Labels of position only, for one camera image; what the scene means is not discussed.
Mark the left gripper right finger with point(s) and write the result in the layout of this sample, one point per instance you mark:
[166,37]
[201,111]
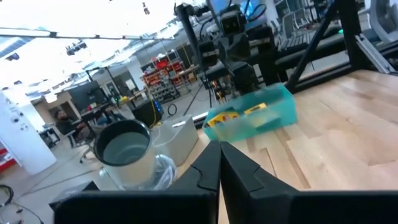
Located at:
[248,193]

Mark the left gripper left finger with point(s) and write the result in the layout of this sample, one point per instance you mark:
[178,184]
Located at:
[199,193]

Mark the yellow green card box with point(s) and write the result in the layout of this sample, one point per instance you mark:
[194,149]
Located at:
[255,108]

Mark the yellow Crayola crayon box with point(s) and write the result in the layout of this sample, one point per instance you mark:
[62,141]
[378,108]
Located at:
[222,118]

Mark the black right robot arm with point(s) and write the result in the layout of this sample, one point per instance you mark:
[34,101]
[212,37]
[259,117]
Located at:
[248,71]

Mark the white plastic bin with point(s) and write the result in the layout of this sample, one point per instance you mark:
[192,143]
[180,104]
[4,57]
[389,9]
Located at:
[177,140]

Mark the translucent teal green bin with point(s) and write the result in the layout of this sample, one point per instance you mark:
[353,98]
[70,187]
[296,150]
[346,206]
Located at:
[248,124]

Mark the parts bin shelf rack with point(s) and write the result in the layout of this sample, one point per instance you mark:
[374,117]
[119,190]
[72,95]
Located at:
[163,77]

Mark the white spotlight lamp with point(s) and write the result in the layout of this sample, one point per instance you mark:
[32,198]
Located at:
[127,155]

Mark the black computer tower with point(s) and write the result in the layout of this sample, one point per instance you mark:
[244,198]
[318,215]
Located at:
[147,112]

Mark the black flat screen monitor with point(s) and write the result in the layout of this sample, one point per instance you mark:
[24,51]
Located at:
[87,95]

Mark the person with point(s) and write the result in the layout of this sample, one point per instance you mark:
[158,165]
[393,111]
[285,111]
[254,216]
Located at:
[66,124]

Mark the white plastic chair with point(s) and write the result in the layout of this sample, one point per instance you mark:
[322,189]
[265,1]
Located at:
[384,18]

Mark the black hanging spotlight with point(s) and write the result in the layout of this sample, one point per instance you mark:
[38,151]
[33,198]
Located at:
[75,47]

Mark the white cabinet machine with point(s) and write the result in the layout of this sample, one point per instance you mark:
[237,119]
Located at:
[21,133]

